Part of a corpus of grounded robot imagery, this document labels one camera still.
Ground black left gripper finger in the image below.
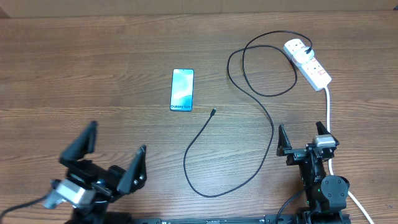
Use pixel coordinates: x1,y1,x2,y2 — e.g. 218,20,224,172
59,121,98,164
117,145,147,195

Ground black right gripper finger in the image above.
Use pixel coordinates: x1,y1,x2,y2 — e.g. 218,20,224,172
276,124,292,156
316,121,330,135

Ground blue Samsung Galaxy smartphone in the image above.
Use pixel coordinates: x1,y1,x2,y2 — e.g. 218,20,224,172
170,68,195,111

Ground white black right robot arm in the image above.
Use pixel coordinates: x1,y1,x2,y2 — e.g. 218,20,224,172
275,121,351,223

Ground white charger plug adapter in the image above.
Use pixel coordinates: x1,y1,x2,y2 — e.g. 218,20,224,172
293,47,315,65

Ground white power strip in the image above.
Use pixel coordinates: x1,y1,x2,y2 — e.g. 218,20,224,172
284,39,331,91

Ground white power strip cord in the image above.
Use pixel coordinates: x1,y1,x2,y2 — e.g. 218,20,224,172
324,86,375,224

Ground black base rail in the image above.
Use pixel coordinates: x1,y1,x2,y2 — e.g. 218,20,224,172
130,215,297,224

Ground black USB charging cable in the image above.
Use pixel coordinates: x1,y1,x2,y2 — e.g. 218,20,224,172
183,30,313,198

